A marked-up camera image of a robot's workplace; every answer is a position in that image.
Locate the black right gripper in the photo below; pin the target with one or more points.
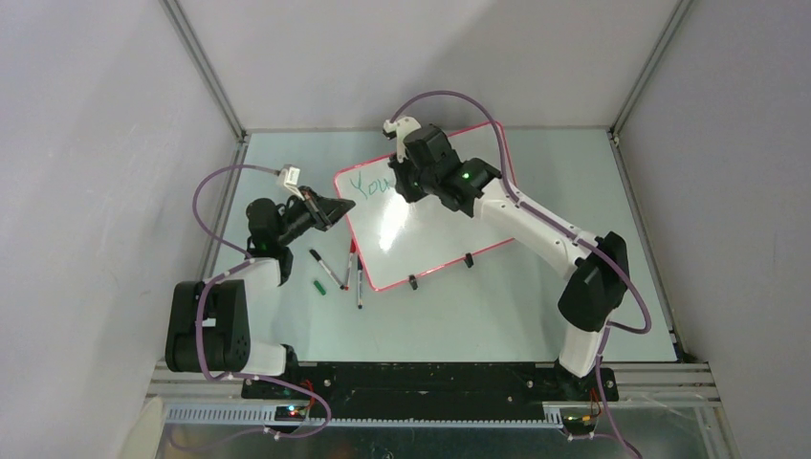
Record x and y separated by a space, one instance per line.
411 194

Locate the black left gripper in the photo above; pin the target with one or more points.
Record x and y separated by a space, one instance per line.
332 210

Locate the pink-framed whiteboard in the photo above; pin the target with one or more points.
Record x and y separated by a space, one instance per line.
397 241

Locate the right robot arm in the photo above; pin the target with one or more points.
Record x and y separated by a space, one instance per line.
594 268

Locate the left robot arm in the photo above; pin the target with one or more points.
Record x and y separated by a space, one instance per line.
215 325

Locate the red-capped whiteboard marker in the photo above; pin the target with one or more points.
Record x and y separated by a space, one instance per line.
350 263

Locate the black-capped whiteboard marker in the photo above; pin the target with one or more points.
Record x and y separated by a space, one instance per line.
332 275

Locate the blue-capped whiteboard marker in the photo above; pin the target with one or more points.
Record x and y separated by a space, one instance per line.
360 279

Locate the left electronics board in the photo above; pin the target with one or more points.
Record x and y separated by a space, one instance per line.
290 413

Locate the electronics board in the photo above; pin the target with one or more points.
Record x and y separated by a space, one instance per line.
290 413
578 426

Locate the right electronics board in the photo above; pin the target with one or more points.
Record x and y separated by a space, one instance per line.
578 426

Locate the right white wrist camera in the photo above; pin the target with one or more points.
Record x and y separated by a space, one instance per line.
398 130

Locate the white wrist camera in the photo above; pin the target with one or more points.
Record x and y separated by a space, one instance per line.
398 130
288 179

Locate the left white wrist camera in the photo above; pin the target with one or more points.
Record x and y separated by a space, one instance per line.
288 179

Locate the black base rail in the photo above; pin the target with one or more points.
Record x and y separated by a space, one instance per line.
432 391

